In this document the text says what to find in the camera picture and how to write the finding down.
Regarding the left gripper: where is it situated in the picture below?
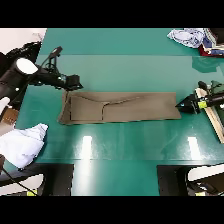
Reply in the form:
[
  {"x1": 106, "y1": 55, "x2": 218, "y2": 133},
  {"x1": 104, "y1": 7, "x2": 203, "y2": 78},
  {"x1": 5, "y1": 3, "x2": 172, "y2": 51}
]
[{"x1": 65, "y1": 74, "x2": 84, "y2": 91}]

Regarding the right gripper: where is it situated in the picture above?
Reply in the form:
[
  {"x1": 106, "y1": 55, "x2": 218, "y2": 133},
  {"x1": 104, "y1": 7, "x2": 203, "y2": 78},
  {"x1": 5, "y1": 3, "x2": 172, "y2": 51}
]
[{"x1": 186, "y1": 93, "x2": 210, "y2": 115}]

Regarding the brown garment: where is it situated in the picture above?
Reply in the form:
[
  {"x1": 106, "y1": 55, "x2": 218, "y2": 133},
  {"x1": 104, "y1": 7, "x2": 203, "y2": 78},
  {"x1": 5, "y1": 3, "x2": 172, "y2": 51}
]
[{"x1": 57, "y1": 91, "x2": 182, "y2": 126}]

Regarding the green garment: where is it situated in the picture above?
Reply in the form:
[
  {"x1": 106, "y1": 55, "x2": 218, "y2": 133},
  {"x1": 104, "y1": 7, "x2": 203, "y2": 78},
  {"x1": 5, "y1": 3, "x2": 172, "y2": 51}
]
[{"x1": 209, "y1": 79, "x2": 224, "y2": 105}]

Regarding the heap of clothes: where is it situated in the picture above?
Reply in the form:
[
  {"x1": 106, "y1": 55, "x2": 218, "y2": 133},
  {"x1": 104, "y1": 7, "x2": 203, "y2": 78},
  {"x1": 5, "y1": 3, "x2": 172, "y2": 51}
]
[{"x1": 198, "y1": 28, "x2": 224, "y2": 58}]

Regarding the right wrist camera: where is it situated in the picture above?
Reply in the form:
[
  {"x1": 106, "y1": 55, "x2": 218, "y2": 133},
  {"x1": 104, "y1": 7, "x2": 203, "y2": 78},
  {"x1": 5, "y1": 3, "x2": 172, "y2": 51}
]
[{"x1": 197, "y1": 80, "x2": 210, "y2": 98}]

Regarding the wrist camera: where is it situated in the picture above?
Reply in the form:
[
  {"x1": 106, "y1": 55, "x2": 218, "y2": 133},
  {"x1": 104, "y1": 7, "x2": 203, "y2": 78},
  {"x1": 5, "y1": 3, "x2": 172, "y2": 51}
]
[
  {"x1": 197, "y1": 80, "x2": 210, "y2": 98},
  {"x1": 45, "y1": 45, "x2": 64, "y2": 74}
]

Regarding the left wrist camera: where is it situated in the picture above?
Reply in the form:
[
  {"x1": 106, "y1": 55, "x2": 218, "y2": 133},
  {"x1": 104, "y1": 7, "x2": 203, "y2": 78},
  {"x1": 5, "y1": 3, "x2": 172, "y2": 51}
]
[{"x1": 45, "y1": 45, "x2": 64, "y2": 74}]

